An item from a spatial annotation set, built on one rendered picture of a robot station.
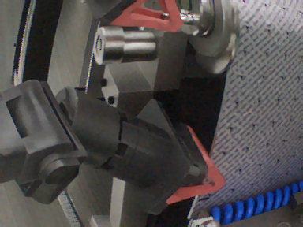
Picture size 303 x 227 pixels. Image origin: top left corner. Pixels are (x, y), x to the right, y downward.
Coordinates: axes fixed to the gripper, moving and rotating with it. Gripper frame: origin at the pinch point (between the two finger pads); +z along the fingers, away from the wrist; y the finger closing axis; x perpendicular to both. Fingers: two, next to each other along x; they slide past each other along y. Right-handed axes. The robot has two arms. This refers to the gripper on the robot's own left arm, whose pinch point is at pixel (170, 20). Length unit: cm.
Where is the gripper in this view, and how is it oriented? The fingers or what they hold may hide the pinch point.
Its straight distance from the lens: 65.6
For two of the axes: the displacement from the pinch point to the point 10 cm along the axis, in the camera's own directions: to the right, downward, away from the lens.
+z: 5.9, 4.6, 6.7
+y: 3.4, 6.0, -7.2
